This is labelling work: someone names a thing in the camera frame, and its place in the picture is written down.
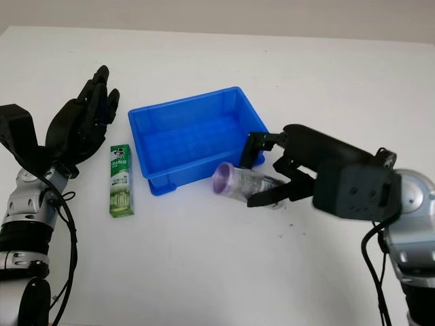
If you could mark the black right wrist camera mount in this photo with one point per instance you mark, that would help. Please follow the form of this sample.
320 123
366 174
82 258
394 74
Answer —
353 193

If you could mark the purple drink can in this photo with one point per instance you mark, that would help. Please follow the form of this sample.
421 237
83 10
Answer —
234 183

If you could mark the green toothpaste box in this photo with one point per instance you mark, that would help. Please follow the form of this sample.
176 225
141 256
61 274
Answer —
120 180

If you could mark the blue plastic tray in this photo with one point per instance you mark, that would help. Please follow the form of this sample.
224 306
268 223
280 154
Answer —
190 142

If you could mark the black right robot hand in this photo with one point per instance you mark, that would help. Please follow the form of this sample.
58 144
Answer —
316 146

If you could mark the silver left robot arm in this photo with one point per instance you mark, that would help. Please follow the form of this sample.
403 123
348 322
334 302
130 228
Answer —
23 203

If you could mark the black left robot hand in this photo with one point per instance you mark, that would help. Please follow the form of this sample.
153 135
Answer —
74 129

